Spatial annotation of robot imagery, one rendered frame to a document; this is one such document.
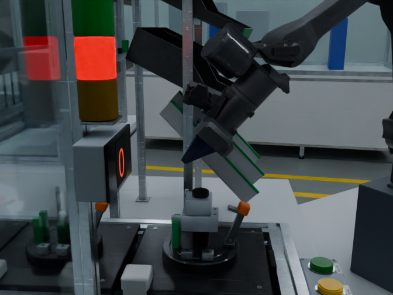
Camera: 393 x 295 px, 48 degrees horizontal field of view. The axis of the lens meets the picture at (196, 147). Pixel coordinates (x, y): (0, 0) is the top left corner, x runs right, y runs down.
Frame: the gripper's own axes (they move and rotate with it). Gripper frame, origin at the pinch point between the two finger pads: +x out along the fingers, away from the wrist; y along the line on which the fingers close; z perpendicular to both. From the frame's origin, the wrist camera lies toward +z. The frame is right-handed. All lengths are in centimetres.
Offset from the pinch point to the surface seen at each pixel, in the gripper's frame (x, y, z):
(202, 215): 7.9, 2.2, -8.6
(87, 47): -5.8, 21.3, 20.1
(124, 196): 41, -54, -1
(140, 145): 24, -52, 6
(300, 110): -5, -391, -105
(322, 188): 28, -300, -146
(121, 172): 4.3, 19.2, 7.4
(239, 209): 3.0, 1.0, -12.9
